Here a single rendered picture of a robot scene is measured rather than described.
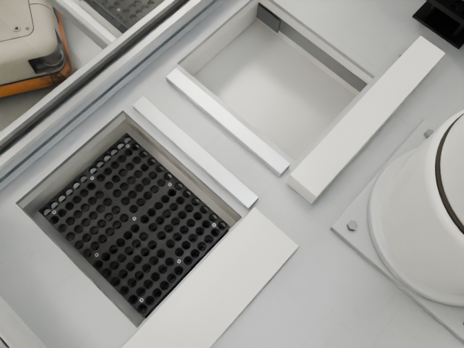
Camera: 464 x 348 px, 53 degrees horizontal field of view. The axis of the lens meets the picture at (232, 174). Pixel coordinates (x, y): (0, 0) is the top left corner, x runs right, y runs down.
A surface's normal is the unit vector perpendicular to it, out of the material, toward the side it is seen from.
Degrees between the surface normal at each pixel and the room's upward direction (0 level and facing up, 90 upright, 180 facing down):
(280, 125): 0
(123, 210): 0
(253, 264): 0
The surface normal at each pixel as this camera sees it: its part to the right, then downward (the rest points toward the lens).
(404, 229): -0.95, 0.29
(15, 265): 0.04, -0.35
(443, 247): -0.79, 0.56
